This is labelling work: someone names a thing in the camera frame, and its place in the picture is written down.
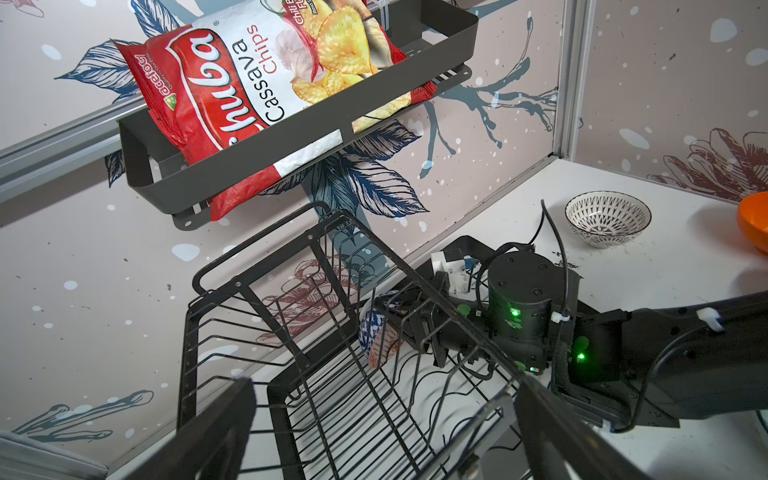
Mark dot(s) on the black wire dish rack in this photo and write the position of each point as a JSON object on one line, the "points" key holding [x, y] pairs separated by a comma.
{"points": [[283, 309]]}

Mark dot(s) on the orange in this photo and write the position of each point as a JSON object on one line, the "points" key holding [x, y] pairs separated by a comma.
{"points": [[378, 337]]}

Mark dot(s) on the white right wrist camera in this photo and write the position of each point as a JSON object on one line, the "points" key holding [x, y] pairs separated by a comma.
{"points": [[458, 267]]}

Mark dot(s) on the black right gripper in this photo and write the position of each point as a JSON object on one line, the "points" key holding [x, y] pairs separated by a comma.
{"points": [[424, 324]]}

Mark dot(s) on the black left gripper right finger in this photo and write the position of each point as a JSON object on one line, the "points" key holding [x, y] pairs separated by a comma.
{"points": [[557, 443]]}

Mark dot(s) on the black wall shelf basket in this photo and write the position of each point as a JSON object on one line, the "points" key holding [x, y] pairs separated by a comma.
{"points": [[437, 38]]}

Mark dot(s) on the orange plastic bowl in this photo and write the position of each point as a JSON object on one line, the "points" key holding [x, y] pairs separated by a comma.
{"points": [[752, 220]]}

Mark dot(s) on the red cassava chips bag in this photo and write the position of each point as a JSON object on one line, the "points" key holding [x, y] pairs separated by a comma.
{"points": [[237, 72]]}

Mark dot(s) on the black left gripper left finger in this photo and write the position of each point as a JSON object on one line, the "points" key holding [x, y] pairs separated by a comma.
{"points": [[210, 446]]}

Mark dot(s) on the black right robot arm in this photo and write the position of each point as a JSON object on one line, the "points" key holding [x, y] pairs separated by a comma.
{"points": [[647, 367]]}

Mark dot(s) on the white brown patterned bowl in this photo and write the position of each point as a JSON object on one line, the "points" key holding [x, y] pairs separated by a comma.
{"points": [[604, 219]]}

